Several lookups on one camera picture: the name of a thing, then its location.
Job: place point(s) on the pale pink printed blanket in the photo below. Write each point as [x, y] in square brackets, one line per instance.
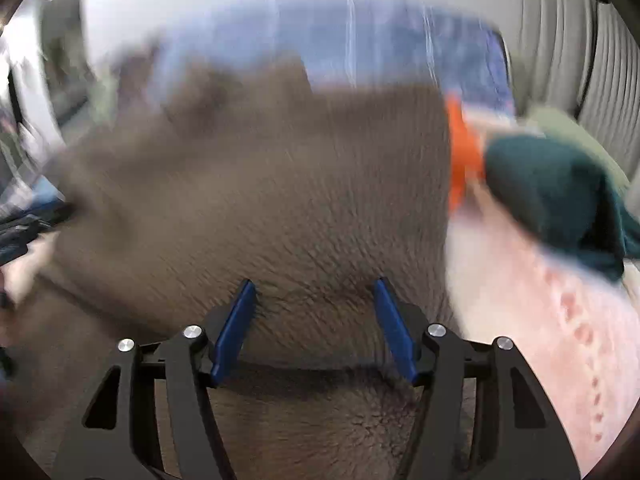
[550, 335]

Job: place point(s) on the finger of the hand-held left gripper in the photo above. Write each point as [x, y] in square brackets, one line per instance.
[25, 232]

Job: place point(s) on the blue quilted mat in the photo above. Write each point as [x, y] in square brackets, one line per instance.
[375, 40]

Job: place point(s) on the orange cloth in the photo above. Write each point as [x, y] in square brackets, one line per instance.
[465, 160]

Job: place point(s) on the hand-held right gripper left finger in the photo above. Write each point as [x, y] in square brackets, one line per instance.
[234, 330]

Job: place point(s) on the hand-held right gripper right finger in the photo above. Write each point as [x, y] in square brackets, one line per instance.
[395, 330]

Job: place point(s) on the light green cloth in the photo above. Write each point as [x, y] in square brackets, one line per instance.
[575, 125]

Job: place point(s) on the white pleated curtain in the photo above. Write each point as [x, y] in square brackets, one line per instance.
[575, 35]

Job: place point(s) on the brown fleece garment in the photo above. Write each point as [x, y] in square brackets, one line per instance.
[275, 185]

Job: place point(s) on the dark green cloth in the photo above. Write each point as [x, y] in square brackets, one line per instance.
[550, 195]

